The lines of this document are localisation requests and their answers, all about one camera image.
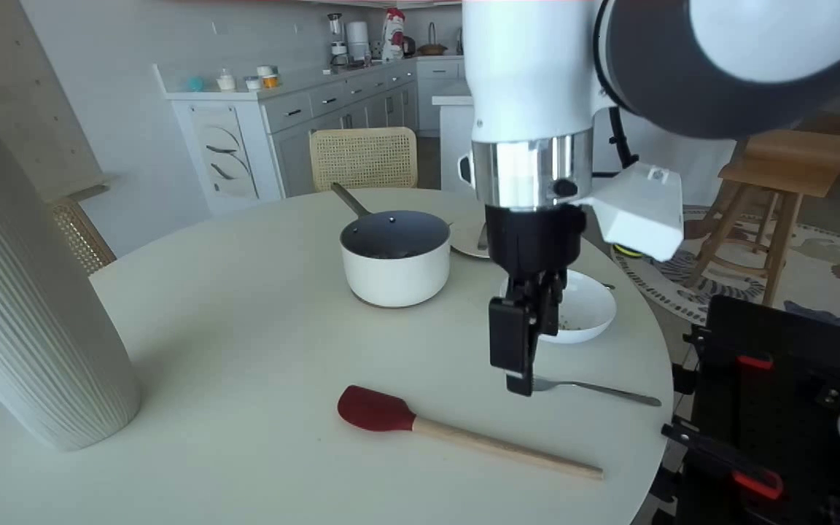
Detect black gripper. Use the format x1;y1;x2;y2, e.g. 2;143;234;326
488;205;586;397

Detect white pot with handle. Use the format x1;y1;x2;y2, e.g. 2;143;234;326
333;184;450;308

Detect wooden spoon red head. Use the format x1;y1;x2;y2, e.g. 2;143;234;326
335;385;603;482

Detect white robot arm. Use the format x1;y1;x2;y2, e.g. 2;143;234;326
463;0;840;397

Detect white bowl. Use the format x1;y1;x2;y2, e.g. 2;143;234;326
545;270;616;346

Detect silver fork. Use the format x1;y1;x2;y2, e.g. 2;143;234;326
530;378;661;407

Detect beige woven chair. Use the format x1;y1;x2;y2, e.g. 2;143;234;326
310;124;421;189

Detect black perforated mounting board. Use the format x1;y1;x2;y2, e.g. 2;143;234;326
654;297;840;525

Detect patterned round rug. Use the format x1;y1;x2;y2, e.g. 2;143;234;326
609;218;840;323

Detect wooden bar stool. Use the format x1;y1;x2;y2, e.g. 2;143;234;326
698;117;840;305

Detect white kitchen cabinet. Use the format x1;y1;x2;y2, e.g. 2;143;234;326
154;62;418;215

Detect cane back chair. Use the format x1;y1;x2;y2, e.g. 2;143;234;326
49;200;117;275

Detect white ribbed vase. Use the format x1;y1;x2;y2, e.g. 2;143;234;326
0;136;139;448

